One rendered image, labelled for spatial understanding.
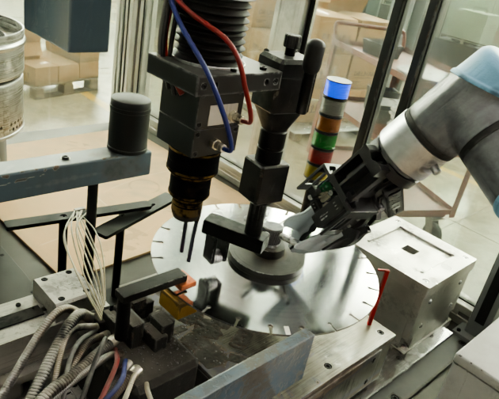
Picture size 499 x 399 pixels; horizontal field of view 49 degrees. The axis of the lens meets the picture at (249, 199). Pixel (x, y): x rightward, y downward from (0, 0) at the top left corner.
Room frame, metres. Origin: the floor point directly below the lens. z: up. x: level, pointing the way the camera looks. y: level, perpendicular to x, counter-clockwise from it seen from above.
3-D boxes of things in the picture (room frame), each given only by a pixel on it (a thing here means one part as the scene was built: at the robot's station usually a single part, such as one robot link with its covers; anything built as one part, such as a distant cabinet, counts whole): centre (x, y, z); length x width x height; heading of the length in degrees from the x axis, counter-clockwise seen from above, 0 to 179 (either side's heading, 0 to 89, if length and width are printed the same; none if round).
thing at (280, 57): (0.61, -0.01, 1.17); 0.06 x 0.05 x 0.20; 129
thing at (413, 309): (0.89, -0.31, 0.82); 0.18 x 0.18 x 0.15; 48
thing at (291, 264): (0.68, -0.04, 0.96); 0.11 x 0.11 x 0.03
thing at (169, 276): (0.53, 0.09, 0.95); 0.10 x 0.03 x 0.07; 138
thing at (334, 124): (0.98, -0.11, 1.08); 0.05 x 0.04 x 0.03; 48
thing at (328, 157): (0.98, -0.11, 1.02); 0.05 x 0.04 x 0.03; 48
